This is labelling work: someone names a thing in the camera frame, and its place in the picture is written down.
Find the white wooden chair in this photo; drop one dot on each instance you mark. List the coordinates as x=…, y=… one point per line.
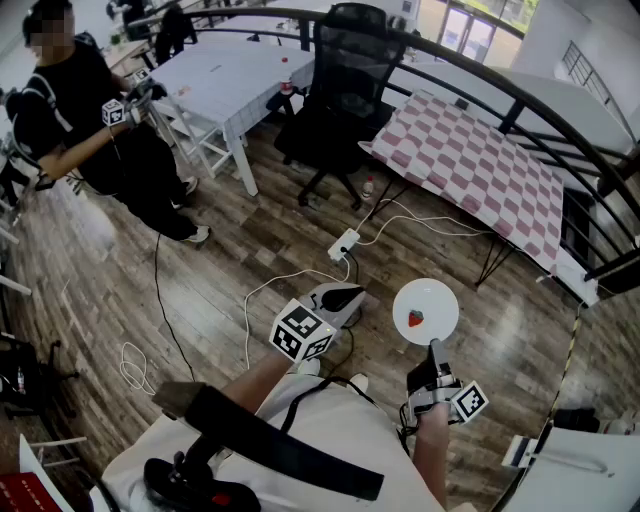
x=216, y=165

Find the person's white shoe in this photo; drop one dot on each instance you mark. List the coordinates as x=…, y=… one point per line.
x=309, y=366
x=360, y=382

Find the white packs with red print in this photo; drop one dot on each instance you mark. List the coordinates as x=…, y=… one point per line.
x=622, y=426

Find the clear bottle with red cap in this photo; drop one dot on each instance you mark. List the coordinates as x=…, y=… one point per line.
x=368, y=190

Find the person's right white shoe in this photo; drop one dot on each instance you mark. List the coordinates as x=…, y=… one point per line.
x=360, y=382

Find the black curved metal railing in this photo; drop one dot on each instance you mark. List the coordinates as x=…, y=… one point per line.
x=620, y=272

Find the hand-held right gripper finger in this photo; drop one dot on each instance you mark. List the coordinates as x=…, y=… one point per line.
x=438, y=357

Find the yellow black hazard tape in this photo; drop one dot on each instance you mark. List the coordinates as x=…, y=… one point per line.
x=571, y=352

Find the white round plate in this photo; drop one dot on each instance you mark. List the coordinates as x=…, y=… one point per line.
x=430, y=300

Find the glass door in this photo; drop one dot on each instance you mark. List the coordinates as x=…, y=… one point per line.
x=467, y=35

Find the black mesh office chair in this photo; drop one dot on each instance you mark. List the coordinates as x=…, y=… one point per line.
x=350, y=60

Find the person's right forearm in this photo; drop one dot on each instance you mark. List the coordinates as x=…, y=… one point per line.
x=432, y=450

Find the white grid-cloth table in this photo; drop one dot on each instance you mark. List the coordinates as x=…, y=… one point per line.
x=225, y=85

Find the person's left forearm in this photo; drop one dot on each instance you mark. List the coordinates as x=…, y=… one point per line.
x=260, y=380

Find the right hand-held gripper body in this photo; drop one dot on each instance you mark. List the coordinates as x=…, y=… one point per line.
x=430, y=392

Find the black bag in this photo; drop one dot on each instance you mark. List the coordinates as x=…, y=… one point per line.
x=577, y=421

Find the white side table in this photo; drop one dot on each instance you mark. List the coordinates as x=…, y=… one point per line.
x=590, y=490

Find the red box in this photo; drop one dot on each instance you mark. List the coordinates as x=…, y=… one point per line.
x=25, y=495

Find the white power strip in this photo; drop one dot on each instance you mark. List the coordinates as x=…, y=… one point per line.
x=344, y=244

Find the red and white cup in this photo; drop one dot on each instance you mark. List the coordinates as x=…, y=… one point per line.
x=286, y=87

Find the red white checkered table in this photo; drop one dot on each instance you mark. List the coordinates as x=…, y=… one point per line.
x=475, y=165

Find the black background chair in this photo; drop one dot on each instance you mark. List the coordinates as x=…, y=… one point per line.
x=175, y=35

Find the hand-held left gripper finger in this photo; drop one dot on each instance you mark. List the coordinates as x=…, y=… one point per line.
x=350, y=312
x=335, y=286

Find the black wearable camera rig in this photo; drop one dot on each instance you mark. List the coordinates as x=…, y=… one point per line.
x=280, y=450

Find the red strawberry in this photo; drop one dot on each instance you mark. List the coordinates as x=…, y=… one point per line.
x=416, y=319

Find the person's white shirt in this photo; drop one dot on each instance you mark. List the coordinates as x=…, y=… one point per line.
x=340, y=440

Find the person's left white shoe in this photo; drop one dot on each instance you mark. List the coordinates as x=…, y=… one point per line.
x=309, y=366

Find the white flat board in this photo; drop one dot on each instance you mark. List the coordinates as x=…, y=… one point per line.
x=575, y=280

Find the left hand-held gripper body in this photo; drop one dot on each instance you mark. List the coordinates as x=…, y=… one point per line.
x=300, y=332

